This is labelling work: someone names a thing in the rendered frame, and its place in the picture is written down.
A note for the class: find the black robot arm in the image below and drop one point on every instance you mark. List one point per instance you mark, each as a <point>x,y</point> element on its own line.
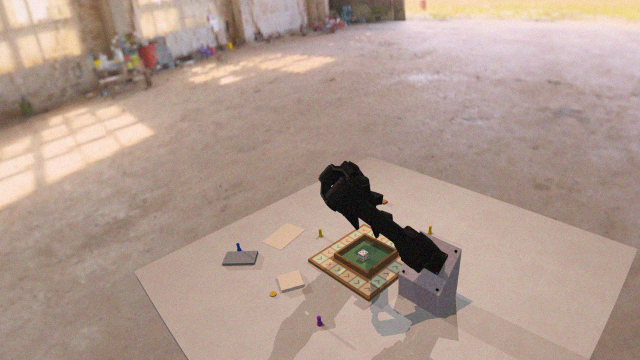
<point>348,196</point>

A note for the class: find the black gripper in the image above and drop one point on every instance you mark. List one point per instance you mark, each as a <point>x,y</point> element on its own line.
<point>354,220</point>

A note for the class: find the grey die with black pips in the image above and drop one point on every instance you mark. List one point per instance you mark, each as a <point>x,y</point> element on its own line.
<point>363,255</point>

